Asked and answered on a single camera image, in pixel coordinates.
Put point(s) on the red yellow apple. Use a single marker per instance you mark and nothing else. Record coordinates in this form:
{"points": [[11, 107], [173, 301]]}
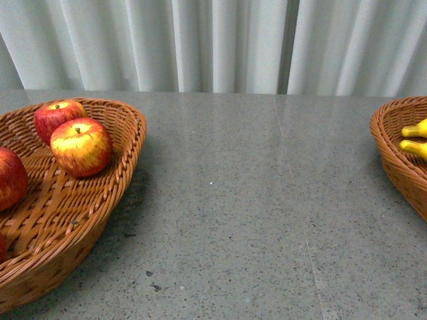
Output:
{"points": [[82, 147]]}

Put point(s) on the red apple back in basket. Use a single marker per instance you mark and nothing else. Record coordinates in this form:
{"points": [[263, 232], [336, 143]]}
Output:
{"points": [[49, 117]]}

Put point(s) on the grey white curtain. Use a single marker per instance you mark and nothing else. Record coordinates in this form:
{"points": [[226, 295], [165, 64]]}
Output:
{"points": [[343, 48]]}

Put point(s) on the brown wicker basket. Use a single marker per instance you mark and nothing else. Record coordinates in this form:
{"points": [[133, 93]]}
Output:
{"points": [[51, 231], [405, 170]]}

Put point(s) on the dark red apple left edge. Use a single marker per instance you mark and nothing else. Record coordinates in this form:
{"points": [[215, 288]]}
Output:
{"points": [[14, 179]]}

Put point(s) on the brown wicker basket right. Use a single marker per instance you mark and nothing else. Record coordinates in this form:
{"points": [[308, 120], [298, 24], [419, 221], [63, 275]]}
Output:
{"points": [[405, 170]]}

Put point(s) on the yellow banana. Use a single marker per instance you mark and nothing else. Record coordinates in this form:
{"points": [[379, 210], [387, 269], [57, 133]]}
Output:
{"points": [[417, 130], [416, 150]]}

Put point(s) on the red apple bottom left corner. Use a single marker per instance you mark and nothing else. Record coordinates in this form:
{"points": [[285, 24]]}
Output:
{"points": [[3, 248]]}

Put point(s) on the brown wicker basket left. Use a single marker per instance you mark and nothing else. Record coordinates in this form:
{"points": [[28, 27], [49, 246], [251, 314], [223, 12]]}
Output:
{"points": [[51, 231]]}

